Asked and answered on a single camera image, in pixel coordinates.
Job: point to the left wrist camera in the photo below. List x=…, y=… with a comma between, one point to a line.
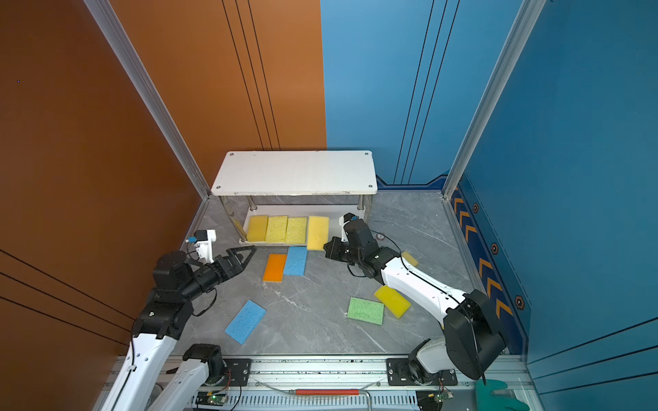
x=202, y=240

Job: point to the orange sponge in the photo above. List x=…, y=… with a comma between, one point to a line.
x=274, y=271

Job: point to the white two-tier shelf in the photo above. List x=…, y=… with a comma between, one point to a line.
x=295, y=184

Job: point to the large blue sponge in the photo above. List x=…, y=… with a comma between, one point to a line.
x=245, y=322

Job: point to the thick yellow sponge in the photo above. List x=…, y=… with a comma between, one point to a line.
x=257, y=228

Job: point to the dark yellow sponge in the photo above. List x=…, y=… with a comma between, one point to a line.
x=318, y=232

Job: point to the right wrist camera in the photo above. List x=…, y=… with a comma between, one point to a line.
x=345, y=219

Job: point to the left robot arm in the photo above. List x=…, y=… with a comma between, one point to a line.
x=179, y=280

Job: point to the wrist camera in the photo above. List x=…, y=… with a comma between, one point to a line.
x=202, y=240
x=345, y=219

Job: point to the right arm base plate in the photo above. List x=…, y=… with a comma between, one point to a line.
x=402, y=372

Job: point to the right circuit board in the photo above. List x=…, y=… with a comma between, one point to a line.
x=439, y=397

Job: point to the red handled tool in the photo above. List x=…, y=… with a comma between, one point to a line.
x=325, y=393

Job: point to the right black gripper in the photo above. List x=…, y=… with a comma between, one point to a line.
x=332, y=253

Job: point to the light yellow sponge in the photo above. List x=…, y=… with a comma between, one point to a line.
x=296, y=230
x=276, y=229

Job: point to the aluminium frame post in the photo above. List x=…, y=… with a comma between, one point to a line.
x=511, y=51
x=108, y=22

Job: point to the green sponge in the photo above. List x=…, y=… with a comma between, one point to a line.
x=371, y=312

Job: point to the left circuit board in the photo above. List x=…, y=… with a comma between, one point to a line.
x=211, y=398

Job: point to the small blue sponge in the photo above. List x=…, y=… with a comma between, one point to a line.
x=295, y=264

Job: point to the left aluminium frame post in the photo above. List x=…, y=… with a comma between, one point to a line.
x=108, y=22

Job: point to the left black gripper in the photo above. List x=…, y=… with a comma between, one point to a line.
x=235, y=265

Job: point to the tan yellow sponge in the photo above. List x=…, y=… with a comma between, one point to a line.
x=409, y=259

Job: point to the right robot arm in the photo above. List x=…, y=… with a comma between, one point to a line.
x=473, y=336

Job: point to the right aluminium frame post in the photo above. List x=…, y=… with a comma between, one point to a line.
x=511, y=51

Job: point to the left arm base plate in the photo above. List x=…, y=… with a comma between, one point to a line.
x=234, y=371

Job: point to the circuit board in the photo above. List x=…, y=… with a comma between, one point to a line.
x=211, y=398
x=439, y=397

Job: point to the green glove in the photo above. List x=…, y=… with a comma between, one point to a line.
x=487, y=400

